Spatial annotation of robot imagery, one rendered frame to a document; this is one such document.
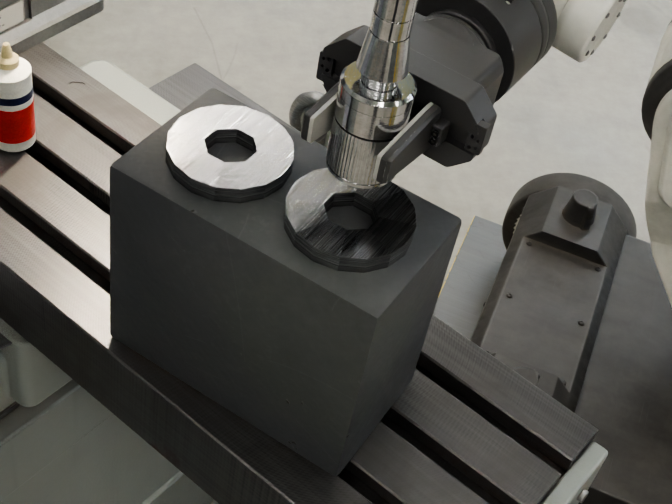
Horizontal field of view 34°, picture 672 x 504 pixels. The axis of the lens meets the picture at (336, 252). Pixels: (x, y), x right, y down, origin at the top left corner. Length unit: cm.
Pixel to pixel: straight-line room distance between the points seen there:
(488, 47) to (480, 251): 107
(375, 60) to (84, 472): 78
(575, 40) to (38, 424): 64
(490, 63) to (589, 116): 212
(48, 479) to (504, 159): 163
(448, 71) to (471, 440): 32
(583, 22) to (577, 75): 214
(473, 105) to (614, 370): 83
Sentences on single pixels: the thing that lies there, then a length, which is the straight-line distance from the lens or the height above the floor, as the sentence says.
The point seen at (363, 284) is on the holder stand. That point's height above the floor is 111.
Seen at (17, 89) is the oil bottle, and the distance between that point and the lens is 102.
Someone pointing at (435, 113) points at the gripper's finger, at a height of 122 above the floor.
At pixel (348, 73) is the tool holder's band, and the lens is 67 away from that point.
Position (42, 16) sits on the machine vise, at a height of 95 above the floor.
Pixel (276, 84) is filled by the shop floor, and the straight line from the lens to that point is 270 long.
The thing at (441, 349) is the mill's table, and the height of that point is 93.
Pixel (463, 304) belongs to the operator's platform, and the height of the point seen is 40.
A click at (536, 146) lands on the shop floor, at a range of 270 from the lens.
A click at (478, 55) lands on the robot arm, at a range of 73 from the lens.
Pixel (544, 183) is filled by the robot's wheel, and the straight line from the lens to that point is 168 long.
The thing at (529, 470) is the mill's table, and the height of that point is 93.
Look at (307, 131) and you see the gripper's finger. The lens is 69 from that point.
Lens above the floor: 164
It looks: 45 degrees down
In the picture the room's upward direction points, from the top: 12 degrees clockwise
